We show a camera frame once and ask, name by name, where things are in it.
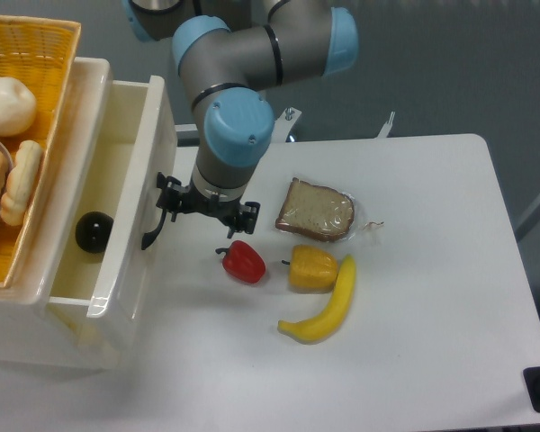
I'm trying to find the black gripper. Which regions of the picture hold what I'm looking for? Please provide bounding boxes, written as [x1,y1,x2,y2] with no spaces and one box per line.
[156,172,260,239]

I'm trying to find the red bell pepper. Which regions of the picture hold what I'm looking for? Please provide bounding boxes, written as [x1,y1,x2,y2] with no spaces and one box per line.
[215,240,266,284]

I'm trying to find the dark purple eggplant ball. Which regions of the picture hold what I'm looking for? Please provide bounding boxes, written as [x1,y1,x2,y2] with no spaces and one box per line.
[75,211,113,254]

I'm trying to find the yellow bell pepper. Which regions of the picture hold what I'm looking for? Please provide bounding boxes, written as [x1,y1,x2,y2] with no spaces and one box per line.
[281,245,338,292]

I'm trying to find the yellow banana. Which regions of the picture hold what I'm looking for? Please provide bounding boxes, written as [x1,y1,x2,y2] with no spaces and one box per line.
[277,255,357,344]

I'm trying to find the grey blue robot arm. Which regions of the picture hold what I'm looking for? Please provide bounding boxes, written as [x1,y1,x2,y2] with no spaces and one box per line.
[122,1,359,234]

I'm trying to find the white drawer cabinet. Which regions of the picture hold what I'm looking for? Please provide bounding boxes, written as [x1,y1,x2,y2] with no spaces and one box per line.
[0,58,119,369]

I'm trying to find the bread slice in plastic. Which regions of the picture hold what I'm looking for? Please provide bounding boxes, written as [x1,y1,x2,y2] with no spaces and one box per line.
[274,177,384,243]

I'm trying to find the beige braided bread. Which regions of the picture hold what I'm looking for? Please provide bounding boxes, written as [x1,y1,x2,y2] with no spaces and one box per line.
[0,140,43,226]

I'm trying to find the white round bun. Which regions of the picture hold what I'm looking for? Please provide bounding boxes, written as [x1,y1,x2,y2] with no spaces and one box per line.
[0,76,38,137]

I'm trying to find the yellow wicker basket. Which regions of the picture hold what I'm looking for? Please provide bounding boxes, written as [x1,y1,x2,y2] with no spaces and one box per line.
[0,15,81,290]

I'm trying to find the white bracket with bolt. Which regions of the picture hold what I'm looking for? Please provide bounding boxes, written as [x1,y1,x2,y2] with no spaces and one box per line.
[271,107,302,143]

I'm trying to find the white table bracket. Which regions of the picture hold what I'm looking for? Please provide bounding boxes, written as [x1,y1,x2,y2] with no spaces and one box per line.
[377,111,395,139]

